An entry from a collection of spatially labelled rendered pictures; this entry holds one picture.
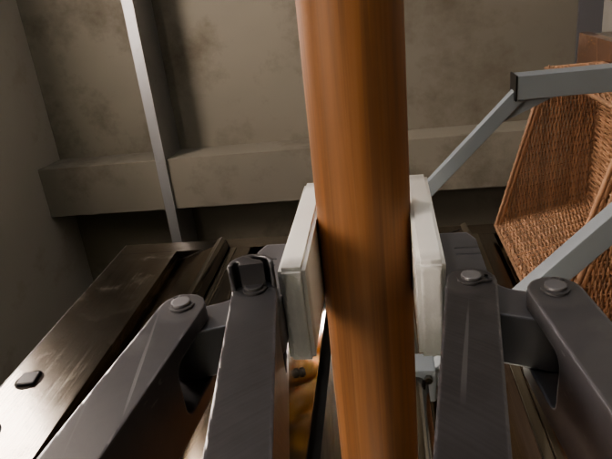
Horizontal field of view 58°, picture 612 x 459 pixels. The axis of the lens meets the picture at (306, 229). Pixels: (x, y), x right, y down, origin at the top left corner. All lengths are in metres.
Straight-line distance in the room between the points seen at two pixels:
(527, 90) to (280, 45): 2.40
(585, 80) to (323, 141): 0.90
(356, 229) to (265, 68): 3.17
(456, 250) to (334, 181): 0.04
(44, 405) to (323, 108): 1.29
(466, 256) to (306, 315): 0.05
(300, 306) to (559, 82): 0.91
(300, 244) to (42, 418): 1.23
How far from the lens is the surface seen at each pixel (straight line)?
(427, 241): 0.16
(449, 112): 3.33
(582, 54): 1.89
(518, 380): 1.17
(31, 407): 1.42
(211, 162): 3.23
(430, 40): 3.27
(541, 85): 1.03
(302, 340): 0.16
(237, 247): 1.86
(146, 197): 3.43
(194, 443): 1.19
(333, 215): 0.17
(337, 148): 0.16
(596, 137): 1.75
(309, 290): 0.15
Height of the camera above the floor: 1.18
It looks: 8 degrees up
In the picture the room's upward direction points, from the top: 93 degrees counter-clockwise
